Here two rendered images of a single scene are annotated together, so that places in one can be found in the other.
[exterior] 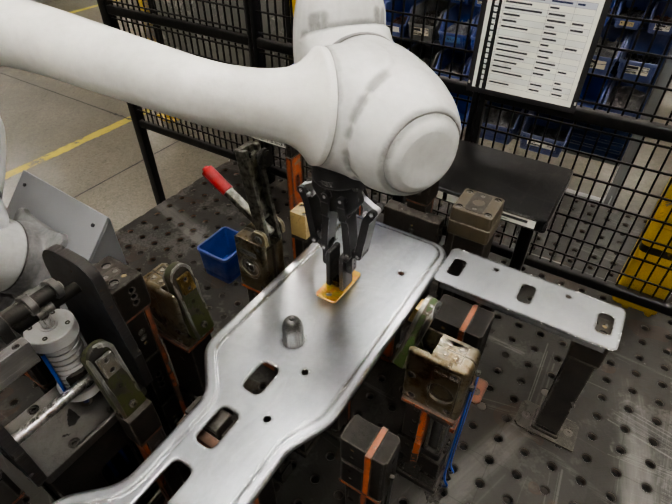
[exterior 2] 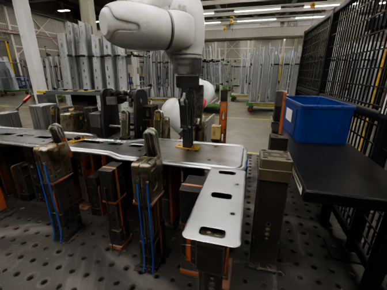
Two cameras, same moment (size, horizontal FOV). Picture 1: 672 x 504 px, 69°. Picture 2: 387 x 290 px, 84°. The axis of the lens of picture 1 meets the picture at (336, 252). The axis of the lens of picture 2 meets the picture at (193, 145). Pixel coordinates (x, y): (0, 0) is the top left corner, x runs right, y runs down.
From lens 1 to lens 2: 84 cm
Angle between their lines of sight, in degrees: 65
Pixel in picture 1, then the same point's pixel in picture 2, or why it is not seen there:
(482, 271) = (230, 179)
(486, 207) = (272, 156)
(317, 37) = not seen: hidden behind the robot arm
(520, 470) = not seen: outside the picture
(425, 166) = (103, 26)
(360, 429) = (115, 164)
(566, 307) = (219, 212)
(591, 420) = not seen: outside the picture
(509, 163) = (370, 173)
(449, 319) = (189, 179)
